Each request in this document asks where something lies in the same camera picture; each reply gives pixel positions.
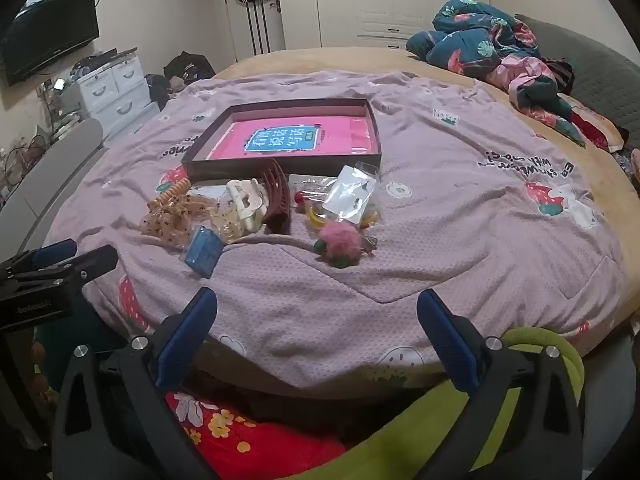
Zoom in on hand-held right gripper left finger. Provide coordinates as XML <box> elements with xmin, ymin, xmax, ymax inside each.
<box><xmin>52</xmin><ymin>287</ymin><xmax>226</xmax><ymax>480</ymax></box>

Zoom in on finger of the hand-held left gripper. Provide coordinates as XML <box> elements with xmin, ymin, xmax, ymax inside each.
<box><xmin>0</xmin><ymin>240</ymin><xmax>78</xmax><ymax>281</ymax></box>
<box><xmin>10</xmin><ymin>246</ymin><xmax>119</xmax><ymax>301</ymax></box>

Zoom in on white drawer cabinet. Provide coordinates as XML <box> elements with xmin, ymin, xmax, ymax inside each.
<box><xmin>65</xmin><ymin>49</ymin><xmax>161</xmax><ymax>141</ymax></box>

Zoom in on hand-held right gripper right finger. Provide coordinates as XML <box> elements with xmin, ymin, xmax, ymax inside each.
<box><xmin>415</xmin><ymin>288</ymin><xmax>583</xmax><ymax>480</ymax></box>

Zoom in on white door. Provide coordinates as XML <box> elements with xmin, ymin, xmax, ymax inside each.
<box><xmin>215</xmin><ymin>0</ymin><xmax>287</xmax><ymax>61</ymax></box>

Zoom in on orange spiral hair tie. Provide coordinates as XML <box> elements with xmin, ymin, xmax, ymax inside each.
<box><xmin>146</xmin><ymin>178</ymin><xmax>192</xmax><ymax>211</ymax></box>

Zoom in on brown spotted hair claw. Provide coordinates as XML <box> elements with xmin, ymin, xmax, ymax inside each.
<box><xmin>139</xmin><ymin>195</ymin><xmax>221</xmax><ymax>249</ymax></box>

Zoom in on white wardrobe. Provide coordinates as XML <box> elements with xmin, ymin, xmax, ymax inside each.
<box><xmin>275</xmin><ymin>0</ymin><xmax>491</xmax><ymax>51</ymax></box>

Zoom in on small blue box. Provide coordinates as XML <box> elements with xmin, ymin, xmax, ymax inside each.
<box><xmin>181</xmin><ymin>225</ymin><xmax>224</xmax><ymax>279</ymax></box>

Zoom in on clear packet with white card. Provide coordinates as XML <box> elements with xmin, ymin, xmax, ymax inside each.
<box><xmin>321</xmin><ymin>164</ymin><xmax>379</xmax><ymax>226</ymax></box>

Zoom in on dark bags pile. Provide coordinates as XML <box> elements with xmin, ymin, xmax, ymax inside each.
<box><xmin>164</xmin><ymin>51</ymin><xmax>217</xmax><ymax>86</ymax></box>

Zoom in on pink book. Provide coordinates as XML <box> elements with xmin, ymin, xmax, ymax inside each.
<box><xmin>205</xmin><ymin>116</ymin><xmax>376</xmax><ymax>161</ymax></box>

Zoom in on red floral cloth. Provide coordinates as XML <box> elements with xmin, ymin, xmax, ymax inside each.
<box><xmin>165</xmin><ymin>390</ymin><xmax>346</xmax><ymax>480</ymax></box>

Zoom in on purple printed blanket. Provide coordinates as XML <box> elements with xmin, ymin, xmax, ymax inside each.
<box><xmin>50</xmin><ymin>71</ymin><xmax>628</xmax><ymax>391</ymax></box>

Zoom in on pink shallow box tray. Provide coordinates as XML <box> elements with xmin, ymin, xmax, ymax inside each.
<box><xmin>181</xmin><ymin>99</ymin><xmax>383</xmax><ymax>183</ymax></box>

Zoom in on white cloud-shaped hair clip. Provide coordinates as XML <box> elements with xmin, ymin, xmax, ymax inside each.
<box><xmin>226</xmin><ymin>178</ymin><xmax>268</xmax><ymax>233</ymax></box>

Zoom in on dark red hair clip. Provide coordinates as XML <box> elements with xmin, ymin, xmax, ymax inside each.
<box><xmin>260</xmin><ymin>158</ymin><xmax>293</xmax><ymax>236</ymax></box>

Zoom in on translucent cream flower hair claw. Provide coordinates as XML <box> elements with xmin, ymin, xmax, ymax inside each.
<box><xmin>207</xmin><ymin>200</ymin><xmax>261</xmax><ymax>247</ymax></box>

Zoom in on clear packet with small jewelry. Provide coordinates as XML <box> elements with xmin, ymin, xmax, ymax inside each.
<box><xmin>289</xmin><ymin>174</ymin><xmax>346</xmax><ymax>211</ymax></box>

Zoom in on grey padded headboard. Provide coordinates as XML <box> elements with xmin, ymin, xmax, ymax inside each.
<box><xmin>515</xmin><ymin>14</ymin><xmax>640</xmax><ymax>146</ymax></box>

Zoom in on pink fluffy pompom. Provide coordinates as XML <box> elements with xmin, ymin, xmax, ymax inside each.
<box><xmin>314</xmin><ymin>223</ymin><xmax>363</xmax><ymax>267</ymax></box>

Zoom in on black flat television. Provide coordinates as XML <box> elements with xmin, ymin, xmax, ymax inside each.
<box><xmin>0</xmin><ymin>0</ymin><xmax>100</xmax><ymax>87</ymax></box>

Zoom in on teal floral duvet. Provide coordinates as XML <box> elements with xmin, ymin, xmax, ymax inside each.
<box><xmin>406</xmin><ymin>0</ymin><xmax>586</xmax><ymax>148</ymax></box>

